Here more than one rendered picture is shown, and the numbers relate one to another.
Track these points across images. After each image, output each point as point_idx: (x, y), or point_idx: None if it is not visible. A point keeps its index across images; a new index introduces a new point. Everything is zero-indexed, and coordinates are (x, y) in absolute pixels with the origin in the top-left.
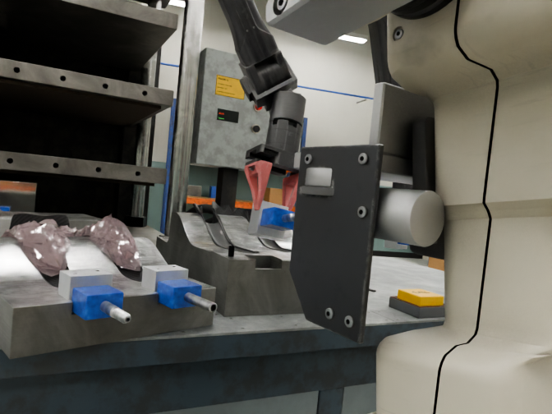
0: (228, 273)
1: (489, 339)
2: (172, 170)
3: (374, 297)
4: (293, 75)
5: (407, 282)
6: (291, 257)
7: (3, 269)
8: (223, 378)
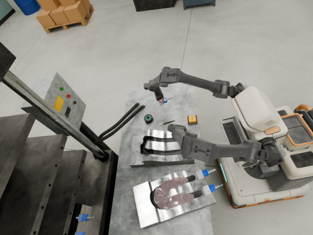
0: (193, 160)
1: None
2: (90, 148)
3: (180, 123)
4: (182, 126)
5: (164, 105)
6: (234, 160)
7: (193, 205)
8: None
